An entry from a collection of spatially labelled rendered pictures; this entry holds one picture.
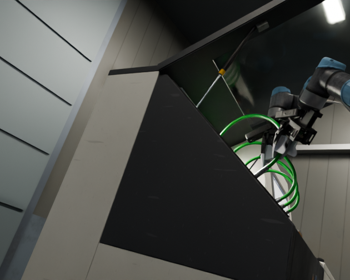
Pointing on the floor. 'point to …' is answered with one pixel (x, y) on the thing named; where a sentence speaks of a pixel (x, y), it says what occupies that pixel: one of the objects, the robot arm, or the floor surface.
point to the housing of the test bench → (93, 178)
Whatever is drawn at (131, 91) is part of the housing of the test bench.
